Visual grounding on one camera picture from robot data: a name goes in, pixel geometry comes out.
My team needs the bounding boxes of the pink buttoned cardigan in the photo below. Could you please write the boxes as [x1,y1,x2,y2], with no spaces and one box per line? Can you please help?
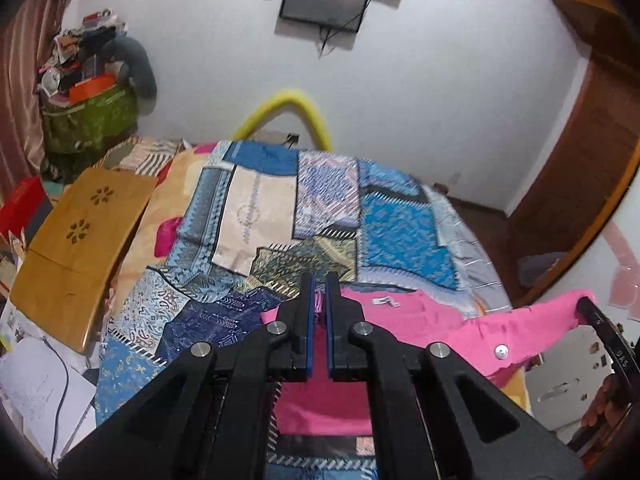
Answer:
[261,287,598,436]

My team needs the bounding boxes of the orange box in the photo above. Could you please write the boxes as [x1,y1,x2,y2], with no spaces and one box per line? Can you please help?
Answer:
[69,74,117,102]

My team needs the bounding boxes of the person's right hand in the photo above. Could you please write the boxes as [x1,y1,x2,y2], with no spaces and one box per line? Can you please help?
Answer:
[581,374,632,431]

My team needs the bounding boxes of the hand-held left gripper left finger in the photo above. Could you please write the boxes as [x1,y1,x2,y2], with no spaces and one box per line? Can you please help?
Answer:
[57,272,317,480]

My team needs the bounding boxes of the white papers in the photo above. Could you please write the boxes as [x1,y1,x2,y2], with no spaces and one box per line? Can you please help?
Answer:
[0,335,97,463]

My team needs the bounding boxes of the green storage box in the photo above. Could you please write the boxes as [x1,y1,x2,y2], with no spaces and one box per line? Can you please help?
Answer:
[41,82,140,161]

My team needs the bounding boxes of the small black wall monitor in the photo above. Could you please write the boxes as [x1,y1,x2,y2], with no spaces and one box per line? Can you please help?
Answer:
[279,0,373,35]

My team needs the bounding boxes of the grey quilted bed sheet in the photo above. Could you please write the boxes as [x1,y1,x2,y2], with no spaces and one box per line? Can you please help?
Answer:
[425,185,513,311]

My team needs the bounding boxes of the thin black cable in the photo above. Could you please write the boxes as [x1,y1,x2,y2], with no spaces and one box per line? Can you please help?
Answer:
[42,337,72,461]

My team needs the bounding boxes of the wooden lap table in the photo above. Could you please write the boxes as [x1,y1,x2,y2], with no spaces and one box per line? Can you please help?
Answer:
[9,166,158,356]

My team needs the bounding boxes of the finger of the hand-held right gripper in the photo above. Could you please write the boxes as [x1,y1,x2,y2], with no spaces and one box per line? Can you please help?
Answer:
[575,296,622,350]

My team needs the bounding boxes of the yellow foam tube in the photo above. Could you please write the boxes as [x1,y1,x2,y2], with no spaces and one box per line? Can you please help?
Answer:
[232,89,334,151]

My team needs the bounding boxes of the patchwork printed blanket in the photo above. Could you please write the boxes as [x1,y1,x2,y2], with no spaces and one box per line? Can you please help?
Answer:
[95,140,516,480]

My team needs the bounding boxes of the striped red curtain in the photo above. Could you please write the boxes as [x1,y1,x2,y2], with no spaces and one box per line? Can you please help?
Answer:
[0,0,88,201]

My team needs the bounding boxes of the peach floral quilt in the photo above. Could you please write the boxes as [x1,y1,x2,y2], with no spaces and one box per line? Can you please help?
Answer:
[92,135,226,311]

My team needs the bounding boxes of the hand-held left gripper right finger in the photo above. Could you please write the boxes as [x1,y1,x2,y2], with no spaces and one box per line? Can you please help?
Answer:
[325,271,587,480]

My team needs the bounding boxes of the pile of household clutter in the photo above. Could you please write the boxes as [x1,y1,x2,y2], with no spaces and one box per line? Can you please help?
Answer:
[36,9,128,107]

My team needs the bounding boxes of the wooden wardrobe door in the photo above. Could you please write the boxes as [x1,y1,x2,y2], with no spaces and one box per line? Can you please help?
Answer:
[549,0,640,306]

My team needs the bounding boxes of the hanging black cable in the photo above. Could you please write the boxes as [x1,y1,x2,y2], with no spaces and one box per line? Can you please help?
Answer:
[317,25,342,59]

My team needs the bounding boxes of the red box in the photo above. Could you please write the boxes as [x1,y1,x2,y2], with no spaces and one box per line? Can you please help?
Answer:
[0,176,54,242]

